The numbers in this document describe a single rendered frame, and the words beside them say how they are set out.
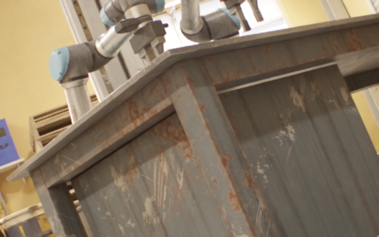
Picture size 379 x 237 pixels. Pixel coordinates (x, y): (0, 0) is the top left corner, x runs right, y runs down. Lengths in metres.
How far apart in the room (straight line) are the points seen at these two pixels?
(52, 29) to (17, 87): 0.86
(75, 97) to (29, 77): 5.94
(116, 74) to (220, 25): 0.49
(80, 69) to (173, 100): 1.25
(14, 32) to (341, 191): 7.34
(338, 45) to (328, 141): 0.23
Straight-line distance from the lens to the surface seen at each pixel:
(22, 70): 8.49
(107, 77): 2.90
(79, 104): 2.53
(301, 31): 1.49
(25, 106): 8.37
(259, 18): 2.40
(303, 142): 1.52
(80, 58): 2.53
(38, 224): 6.68
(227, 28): 2.88
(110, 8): 2.23
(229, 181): 1.24
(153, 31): 2.08
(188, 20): 2.75
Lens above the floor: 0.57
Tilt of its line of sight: 8 degrees up
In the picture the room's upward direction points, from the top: 23 degrees counter-clockwise
